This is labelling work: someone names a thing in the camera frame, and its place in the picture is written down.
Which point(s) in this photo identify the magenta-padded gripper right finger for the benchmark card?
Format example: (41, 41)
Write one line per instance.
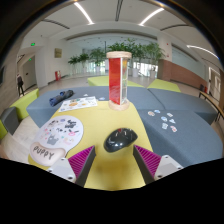
(156, 166)

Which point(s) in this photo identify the brown wall plaque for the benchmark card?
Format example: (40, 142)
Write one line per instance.
(58, 53)

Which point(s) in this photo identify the red fire extinguisher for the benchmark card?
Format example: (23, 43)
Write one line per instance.
(57, 75)

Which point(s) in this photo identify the folded dark blue umbrella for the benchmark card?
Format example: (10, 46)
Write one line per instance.
(61, 97)

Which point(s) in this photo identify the black computer mouse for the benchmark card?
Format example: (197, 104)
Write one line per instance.
(119, 139)

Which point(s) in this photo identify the lime green bench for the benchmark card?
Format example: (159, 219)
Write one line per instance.
(163, 85)
(98, 81)

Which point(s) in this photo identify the white sticker sheet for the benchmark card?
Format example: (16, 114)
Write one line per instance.
(78, 104)

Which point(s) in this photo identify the person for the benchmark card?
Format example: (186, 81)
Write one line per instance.
(20, 83)

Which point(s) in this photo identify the dark wall screen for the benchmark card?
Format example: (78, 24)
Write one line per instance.
(1, 75)

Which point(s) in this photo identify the small red sticker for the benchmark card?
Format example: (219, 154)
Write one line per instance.
(173, 128)

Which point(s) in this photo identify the green and grey armchair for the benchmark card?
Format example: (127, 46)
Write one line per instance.
(25, 103)

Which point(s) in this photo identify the potted green plants group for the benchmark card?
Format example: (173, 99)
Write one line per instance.
(96, 55)

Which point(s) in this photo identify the white puppy-print mouse pad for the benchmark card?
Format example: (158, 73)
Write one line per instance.
(58, 136)

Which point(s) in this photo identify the small white sticker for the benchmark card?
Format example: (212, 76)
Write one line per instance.
(172, 121)
(164, 125)
(170, 114)

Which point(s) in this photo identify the wooden frame chair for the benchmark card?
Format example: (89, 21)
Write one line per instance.
(213, 100)

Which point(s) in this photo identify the green exit sign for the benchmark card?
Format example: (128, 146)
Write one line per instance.
(32, 44)

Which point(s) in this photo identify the long grey upholstered bench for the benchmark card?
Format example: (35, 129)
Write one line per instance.
(43, 108)

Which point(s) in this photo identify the red cylinder with wooden ends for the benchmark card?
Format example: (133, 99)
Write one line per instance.
(116, 80)

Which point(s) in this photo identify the small pink sticker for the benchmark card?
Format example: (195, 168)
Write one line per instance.
(151, 113)

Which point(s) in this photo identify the small blue sticker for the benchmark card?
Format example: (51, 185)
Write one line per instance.
(101, 98)
(157, 111)
(163, 118)

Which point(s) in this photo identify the ceiling strip lights group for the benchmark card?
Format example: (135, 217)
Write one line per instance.
(83, 12)

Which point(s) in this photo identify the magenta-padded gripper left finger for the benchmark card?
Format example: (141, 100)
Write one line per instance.
(73, 166)

